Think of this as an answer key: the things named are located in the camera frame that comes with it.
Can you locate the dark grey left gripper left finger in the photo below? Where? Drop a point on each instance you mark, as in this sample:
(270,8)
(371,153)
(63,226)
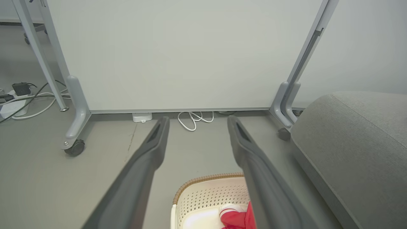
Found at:
(136,178)

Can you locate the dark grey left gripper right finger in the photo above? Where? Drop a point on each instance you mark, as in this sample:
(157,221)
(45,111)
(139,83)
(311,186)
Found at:
(264,190)

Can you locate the red cloth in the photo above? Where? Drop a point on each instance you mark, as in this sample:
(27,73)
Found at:
(235,220)

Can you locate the grey fabric sofa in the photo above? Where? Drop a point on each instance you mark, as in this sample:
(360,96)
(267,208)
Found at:
(365,143)

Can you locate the white perforated laundry basket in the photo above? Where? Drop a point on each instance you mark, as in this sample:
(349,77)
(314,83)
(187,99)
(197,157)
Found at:
(206,197)

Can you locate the black caster wheel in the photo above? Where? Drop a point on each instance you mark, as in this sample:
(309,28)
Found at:
(284,135)
(75,148)

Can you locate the small white adapter box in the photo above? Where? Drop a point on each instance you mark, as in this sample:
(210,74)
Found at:
(142,117)

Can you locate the wide white partition panel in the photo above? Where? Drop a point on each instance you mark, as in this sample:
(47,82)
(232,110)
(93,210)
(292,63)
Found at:
(175,47)

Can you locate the white power strip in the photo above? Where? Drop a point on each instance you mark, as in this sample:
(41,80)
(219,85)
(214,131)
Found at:
(11,109)

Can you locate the black power adapter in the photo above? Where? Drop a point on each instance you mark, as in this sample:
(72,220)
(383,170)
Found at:
(21,89)

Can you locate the grey metal table leg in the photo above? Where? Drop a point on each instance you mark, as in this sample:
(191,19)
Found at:
(41,60)

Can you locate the small black plug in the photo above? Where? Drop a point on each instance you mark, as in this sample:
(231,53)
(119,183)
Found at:
(6,97)

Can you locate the narrow white partition panel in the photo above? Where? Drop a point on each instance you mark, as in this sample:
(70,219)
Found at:
(365,47)

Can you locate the grey wheeled stand base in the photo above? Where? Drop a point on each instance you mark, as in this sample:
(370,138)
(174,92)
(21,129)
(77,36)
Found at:
(38,28)

